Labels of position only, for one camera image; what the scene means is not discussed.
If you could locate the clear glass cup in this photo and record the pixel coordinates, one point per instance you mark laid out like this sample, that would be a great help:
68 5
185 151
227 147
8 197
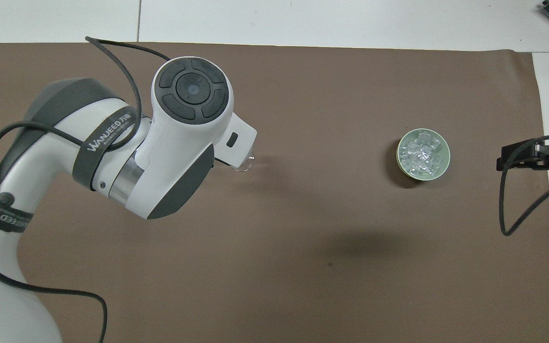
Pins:
245 163

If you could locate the clear ice cubes pile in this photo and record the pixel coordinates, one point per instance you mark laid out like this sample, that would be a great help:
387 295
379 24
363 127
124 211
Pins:
422 155

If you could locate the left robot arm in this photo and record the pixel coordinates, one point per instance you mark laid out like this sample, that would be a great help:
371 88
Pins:
179 138

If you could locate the green bowl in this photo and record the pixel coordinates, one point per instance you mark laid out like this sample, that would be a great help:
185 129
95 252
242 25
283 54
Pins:
401 164

